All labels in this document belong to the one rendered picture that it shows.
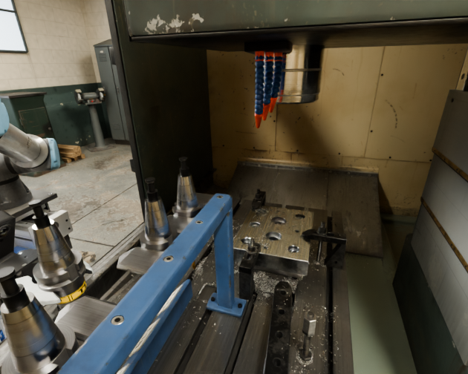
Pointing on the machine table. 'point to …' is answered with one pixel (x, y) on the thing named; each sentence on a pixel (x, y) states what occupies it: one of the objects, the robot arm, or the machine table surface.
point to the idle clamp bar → (279, 331)
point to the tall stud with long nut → (307, 335)
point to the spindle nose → (301, 74)
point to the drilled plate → (293, 262)
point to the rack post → (225, 271)
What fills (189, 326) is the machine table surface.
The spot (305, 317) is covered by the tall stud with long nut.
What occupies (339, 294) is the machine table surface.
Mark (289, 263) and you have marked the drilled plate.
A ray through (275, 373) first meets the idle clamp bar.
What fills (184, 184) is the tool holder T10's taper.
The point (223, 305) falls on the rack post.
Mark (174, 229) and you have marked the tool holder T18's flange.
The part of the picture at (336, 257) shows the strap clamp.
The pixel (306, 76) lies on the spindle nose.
